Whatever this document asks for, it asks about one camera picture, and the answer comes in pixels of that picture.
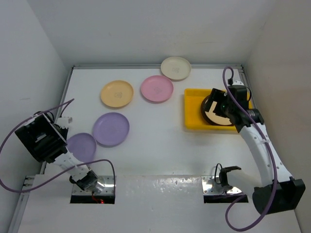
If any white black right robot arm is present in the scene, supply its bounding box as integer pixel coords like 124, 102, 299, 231
202, 85, 306, 214

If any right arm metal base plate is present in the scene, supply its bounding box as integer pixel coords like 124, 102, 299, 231
201, 176, 243, 196

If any yellow plastic bin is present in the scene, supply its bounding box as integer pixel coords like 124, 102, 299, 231
183, 88, 253, 133

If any purple plate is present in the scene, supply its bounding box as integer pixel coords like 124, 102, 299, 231
92, 112, 130, 147
67, 133, 97, 163

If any orange plate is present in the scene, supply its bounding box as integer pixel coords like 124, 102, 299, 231
100, 80, 134, 108
203, 101, 232, 126

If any metal rimmed plate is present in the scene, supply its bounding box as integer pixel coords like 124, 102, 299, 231
200, 96, 233, 126

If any cream white plate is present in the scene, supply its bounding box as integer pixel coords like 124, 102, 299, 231
160, 57, 191, 81

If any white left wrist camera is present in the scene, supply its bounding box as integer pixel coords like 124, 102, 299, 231
56, 116, 72, 129

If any pink plate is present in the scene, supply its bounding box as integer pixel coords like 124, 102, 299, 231
140, 75, 174, 103

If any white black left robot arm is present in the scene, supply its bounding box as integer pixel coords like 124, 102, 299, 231
14, 83, 266, 193

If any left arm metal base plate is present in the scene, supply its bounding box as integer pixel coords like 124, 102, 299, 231
71, 176, 115, 196

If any aluminium table frame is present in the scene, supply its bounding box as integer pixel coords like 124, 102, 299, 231
17, 65, 258, 233

